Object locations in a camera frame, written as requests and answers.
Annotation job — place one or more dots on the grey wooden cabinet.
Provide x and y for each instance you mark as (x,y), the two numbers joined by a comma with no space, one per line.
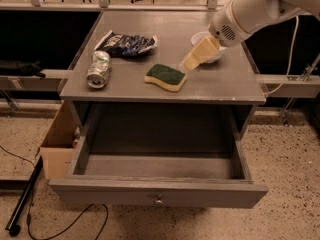
(229,80)

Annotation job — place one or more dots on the metal drawer knob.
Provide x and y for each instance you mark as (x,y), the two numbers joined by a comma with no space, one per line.
(159,201)

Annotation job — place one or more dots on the open grey top drawer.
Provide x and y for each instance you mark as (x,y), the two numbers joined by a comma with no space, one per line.
(190,154)

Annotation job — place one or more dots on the black object on rail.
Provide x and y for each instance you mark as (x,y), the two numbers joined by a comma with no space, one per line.
(19,68)

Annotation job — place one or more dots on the black metal bar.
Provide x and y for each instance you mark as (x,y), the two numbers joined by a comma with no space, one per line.
(12,226)

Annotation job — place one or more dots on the crushed silver soda can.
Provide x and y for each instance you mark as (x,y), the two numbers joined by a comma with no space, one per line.
(99,70)

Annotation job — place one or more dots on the crumpled blue chip bag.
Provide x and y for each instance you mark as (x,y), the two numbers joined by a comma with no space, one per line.
(122,45)

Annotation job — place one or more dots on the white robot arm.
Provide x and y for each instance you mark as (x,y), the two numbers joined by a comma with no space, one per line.
(270,12)

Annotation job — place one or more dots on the white ceramic bowl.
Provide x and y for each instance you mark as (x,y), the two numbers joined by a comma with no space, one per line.
(206,48)

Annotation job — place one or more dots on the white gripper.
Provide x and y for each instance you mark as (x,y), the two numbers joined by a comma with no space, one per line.
(224,26)

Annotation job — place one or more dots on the brown cardboard box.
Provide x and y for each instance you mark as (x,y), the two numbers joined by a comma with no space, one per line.
(57,148)

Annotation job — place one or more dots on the green and yellow sponge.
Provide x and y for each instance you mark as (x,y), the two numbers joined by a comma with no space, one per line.
(165,77)

